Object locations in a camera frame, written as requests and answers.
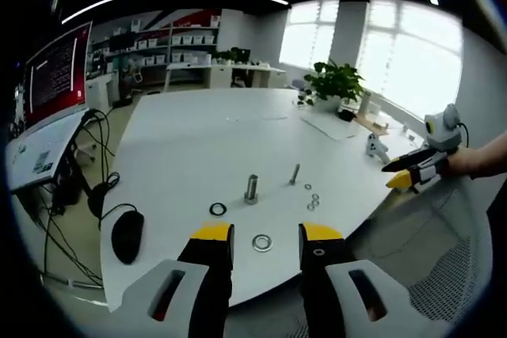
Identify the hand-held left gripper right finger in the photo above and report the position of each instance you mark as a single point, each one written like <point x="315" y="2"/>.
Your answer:
<point x="321" y="266"/>

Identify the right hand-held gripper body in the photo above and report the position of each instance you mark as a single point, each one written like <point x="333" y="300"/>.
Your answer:
<point x="445" y="132"/>

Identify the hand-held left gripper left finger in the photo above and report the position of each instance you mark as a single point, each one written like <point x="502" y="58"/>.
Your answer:
<point x="206" y="259"/>

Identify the large silver washer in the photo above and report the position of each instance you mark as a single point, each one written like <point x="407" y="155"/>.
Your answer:
<point x="255" y="244"/>

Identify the large threaded stud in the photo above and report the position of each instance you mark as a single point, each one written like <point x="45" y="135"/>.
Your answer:
<point x="252" y="187"/>

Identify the person's right hand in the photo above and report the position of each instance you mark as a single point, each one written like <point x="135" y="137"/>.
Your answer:
<point x="461" y="164"/>

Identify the white handheld controller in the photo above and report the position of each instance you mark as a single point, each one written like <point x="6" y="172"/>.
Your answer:
<point x="374" y="146"/>

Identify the wooden board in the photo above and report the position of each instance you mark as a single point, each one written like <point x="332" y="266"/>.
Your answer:
<point x="372" y="122"/>

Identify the small black object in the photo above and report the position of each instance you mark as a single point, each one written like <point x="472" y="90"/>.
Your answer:
<point x="345" y="115"/>

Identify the grey mesh chair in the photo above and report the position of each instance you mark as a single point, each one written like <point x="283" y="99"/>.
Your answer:
<point x="443" y="255"/>

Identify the black computer mouse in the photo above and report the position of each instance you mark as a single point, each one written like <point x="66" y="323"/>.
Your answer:
<point x="126" y="237"/>

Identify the small slim bolt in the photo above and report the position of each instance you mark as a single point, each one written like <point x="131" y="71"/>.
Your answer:
<point x="293" y="175"/>

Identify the green potted plant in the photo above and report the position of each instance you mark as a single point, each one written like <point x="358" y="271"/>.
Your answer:
<point x="336" y="82"/>

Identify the white background desk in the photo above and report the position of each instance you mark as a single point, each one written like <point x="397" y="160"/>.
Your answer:
<point x="237" y="73"/>

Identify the white storage shelving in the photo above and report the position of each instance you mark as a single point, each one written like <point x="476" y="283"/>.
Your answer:
<point x="158" y="43"/>

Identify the white laptop with red screen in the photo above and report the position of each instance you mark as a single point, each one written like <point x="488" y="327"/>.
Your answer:
<point x="55" y="73"/>

